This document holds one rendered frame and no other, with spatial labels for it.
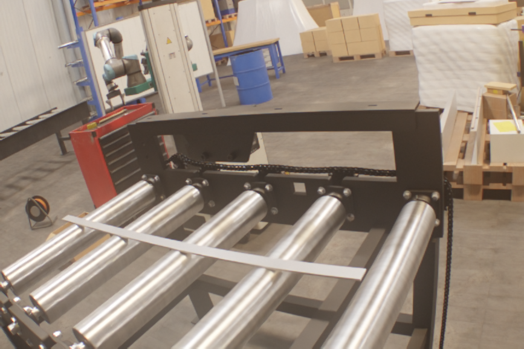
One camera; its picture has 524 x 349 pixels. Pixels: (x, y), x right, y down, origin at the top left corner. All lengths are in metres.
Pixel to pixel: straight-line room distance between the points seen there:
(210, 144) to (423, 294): 0.96
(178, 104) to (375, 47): 6.96
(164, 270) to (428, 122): 0.83
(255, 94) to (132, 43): 2.30
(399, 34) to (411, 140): 8.29
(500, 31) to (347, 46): 5.90
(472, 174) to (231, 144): 1.89
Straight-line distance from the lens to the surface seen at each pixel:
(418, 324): 1.56
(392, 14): 9.40
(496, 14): 4.23
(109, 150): 3.43
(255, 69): 6.81
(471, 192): 2.99
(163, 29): 3.01
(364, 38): 9.49
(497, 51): 4.28
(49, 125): 6.52
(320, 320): 1.02
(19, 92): 11.64
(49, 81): 12.07
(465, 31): 4.33
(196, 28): 6.29
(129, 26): 5.97
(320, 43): 11.25
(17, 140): 6.25
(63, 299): 1.28
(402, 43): 9.43
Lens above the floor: 1.49
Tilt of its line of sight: 19 degrees down
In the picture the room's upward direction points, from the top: 13 degrees counter-clockwise
